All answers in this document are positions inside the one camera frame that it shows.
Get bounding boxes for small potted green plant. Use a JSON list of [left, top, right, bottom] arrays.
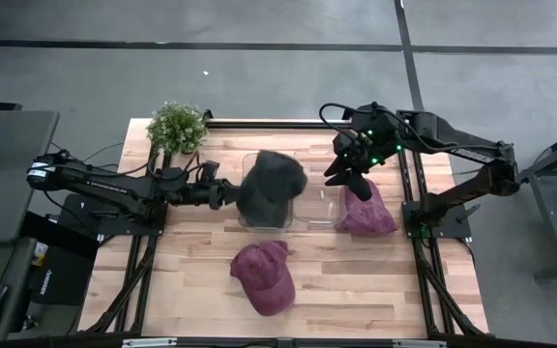
[[145, 100, 209, 157]]

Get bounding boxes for black box with white logo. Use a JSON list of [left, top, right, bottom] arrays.
[[30, 243, 98, 307]]

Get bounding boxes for clear plastic bin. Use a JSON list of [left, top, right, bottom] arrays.
[[291, 148, 350, 229], [238, 151, 296, 230]]

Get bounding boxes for black aluminium table frame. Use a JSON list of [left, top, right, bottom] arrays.
[[77, 117, 490, 348]]

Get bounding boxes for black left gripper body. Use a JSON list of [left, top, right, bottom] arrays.
[[181, 179, 242, 212]]

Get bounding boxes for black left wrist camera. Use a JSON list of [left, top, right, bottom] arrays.
[[199, 159, 222, 185]]

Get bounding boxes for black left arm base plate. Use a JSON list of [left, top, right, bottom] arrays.
[[57, 192, 169, 239]]

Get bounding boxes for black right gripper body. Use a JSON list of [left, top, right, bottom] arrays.
[[332, 129, 394, 178]]

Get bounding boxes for grey metal side table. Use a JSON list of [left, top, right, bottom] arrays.
[[516, 122, 557, 282]]

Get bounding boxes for black side desk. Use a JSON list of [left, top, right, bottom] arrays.
[[0, 109, 61, 244]]

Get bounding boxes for silver metal bracket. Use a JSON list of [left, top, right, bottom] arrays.
[[122, 337, 179, 348], [391, 338, 448, 348]]

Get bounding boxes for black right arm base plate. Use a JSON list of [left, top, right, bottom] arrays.
[[400, 197, 474, 241]]

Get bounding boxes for maroon baseball cap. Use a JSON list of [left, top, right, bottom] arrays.
[[229, 239, 297, 318], [336, 177, 399, 237]]

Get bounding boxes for dark grey baseball cap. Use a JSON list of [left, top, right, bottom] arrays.
[[235, 149, 309, 229]]

